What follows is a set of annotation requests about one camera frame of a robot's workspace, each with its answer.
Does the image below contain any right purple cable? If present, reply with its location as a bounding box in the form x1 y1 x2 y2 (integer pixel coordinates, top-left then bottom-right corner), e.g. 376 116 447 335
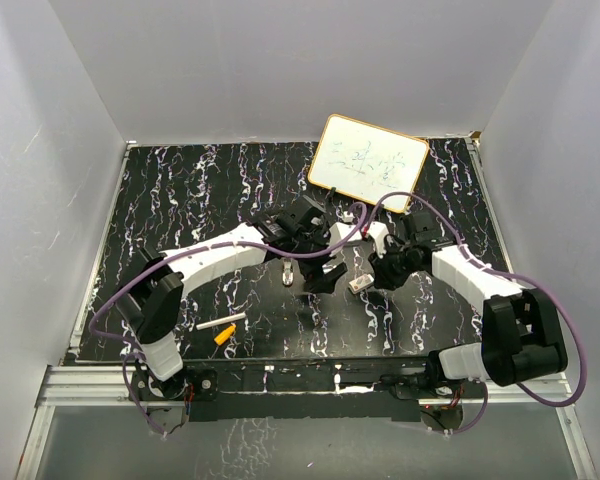
362 192 589 434

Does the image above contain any small whiteboard with wooden frame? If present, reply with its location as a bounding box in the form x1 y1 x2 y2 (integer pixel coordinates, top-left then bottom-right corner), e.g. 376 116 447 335
307 114 430 213

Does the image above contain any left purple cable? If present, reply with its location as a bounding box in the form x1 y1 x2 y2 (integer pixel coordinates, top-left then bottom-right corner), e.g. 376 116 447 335
89 202 371 436

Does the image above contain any white marker pen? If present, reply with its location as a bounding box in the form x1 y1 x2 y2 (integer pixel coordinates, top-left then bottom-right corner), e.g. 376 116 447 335
195 312 246 331

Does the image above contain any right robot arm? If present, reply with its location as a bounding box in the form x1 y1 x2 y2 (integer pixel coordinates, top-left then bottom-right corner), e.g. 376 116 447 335
365 212 568 397

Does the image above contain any purple cable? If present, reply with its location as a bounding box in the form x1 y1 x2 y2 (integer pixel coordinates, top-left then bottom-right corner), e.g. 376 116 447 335
362 192 589 434
89 202 371 436

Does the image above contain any aluminium rail frame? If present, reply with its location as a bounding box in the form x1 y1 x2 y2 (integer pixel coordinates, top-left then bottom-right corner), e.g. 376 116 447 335
17 359 597 479

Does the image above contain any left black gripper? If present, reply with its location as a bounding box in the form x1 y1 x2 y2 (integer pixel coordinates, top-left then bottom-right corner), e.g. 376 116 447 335
289 223 346 293

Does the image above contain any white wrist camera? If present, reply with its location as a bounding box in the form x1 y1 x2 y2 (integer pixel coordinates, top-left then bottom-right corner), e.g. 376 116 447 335
329 222 362 255
362 221 389 256

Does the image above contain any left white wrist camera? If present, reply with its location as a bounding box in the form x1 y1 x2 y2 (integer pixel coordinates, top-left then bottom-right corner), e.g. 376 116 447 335
329 222 362 255

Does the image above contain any orange marker cap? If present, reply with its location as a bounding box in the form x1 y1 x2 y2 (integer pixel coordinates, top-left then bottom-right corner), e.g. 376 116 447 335
214 323 237 346

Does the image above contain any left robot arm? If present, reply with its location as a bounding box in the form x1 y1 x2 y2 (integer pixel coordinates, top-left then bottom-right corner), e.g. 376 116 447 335
115 196 357 399

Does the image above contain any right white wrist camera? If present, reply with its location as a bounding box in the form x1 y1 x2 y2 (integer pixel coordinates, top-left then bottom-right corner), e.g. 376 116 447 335
362 221 389 256

